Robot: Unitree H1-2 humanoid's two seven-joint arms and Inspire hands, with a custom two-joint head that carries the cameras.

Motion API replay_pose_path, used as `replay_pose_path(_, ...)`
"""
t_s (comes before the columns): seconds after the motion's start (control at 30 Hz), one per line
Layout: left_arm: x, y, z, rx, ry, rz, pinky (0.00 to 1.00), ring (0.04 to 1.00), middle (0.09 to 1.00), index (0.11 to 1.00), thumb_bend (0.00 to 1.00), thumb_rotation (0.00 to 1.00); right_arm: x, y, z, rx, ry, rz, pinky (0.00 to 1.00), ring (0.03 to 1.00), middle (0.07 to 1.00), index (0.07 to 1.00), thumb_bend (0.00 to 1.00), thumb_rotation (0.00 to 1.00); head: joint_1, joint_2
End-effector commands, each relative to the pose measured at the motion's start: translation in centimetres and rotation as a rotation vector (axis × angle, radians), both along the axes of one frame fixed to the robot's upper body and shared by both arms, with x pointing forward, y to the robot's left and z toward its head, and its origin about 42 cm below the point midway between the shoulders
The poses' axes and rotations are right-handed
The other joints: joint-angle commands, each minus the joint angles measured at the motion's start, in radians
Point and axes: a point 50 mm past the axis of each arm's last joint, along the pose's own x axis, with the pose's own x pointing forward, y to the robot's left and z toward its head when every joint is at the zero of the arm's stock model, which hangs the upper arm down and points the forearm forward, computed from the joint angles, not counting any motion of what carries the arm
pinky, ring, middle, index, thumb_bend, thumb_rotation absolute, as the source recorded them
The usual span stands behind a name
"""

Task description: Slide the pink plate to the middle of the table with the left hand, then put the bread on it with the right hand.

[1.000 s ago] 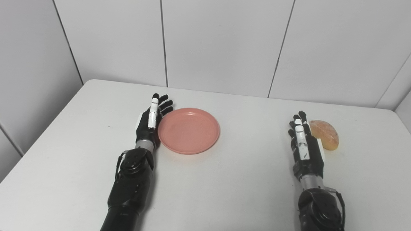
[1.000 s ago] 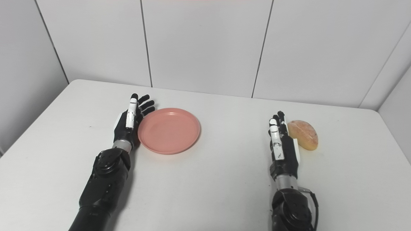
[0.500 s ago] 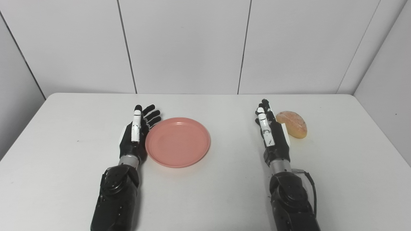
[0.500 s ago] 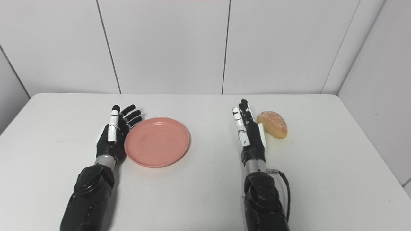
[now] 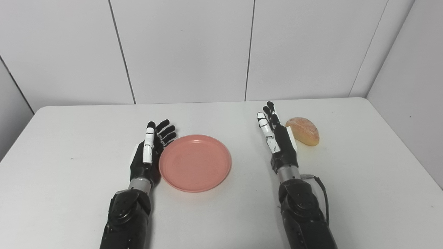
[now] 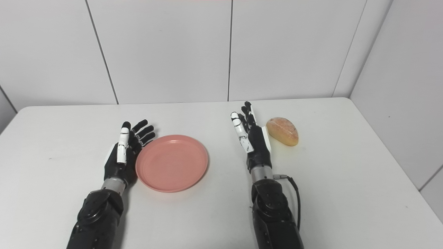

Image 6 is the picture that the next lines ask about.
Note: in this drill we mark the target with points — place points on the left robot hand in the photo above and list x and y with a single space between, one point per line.
124 155

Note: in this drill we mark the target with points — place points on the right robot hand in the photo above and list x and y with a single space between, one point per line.
254 143

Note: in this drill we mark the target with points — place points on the golden bread roll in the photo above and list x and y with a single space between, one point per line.
283 130

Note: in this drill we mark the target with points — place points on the pink plastic plate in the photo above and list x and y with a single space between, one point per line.
172 163

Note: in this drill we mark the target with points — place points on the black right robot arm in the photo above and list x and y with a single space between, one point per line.
273 214

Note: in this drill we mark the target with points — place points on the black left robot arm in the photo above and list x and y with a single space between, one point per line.
98 218

